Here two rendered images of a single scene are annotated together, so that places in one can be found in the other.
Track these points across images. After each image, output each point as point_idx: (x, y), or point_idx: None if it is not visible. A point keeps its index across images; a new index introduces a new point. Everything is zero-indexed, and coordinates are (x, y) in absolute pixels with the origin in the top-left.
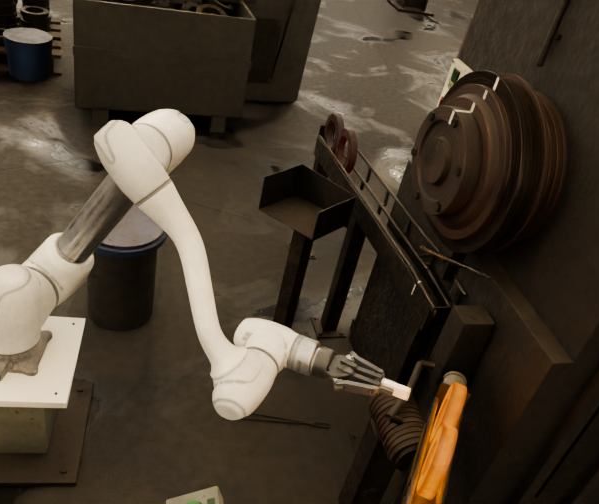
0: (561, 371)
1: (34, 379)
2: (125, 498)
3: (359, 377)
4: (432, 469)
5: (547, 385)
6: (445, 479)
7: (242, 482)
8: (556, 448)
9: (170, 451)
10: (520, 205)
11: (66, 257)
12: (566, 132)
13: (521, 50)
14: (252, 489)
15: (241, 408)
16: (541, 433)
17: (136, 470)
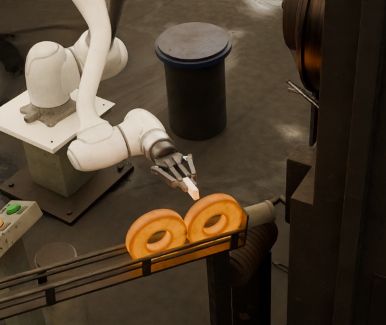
0: (303, 211)
1: (48, 129)
2: (93, 247)
3: (171, 170)
4: (129, 230)
5: (297, 224)
6: (156, 253)
7: (179, 276)
8: (334, 308)
9: None
10: (312, 42)
11: (88, 45)
12: None
13: None
14: (182, 284)
15: (76, 159)
16: (323, 287)
17: (114, 234)
